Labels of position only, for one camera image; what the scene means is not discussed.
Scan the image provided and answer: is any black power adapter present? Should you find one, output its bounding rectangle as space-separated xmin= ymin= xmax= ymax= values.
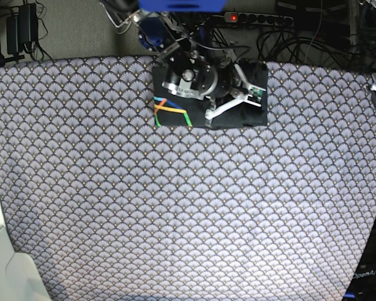
xmin=6 ymin=3 xmax=38 ymax=55

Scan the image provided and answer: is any black power strip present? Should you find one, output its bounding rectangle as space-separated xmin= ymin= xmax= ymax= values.
xmin=223 ymin=12 xmax=295 ymax=28

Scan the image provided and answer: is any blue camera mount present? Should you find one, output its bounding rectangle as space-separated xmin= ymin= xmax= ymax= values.
xmin=138 ymin=0 xmax=227 ymax=13

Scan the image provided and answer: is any fan-patterned table cloth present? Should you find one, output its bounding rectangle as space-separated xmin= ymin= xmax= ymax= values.
xmin=0 ymin=56 xmax=376 ymax=300

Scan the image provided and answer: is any white plastic bin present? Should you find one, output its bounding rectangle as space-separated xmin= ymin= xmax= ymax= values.
xmin=0 ymin=226 xmax=51 ymax=300

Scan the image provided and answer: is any black OpenArm base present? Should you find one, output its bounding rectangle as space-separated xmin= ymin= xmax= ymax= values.
xmin=343 ymin=219 xmax=376 ymax=300

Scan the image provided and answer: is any dark grey T-shirt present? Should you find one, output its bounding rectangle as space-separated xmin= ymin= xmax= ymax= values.
xmin=152 ymin=66 xmax=268 ymax=130

